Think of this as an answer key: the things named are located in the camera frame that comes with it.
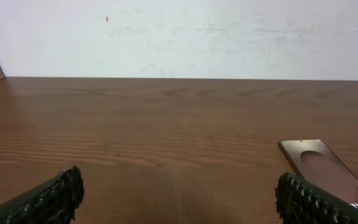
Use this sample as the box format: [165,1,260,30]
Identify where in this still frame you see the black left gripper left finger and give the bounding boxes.
[0,166,85,224]

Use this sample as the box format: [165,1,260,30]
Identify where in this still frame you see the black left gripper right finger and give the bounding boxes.
[275,172,358,224]

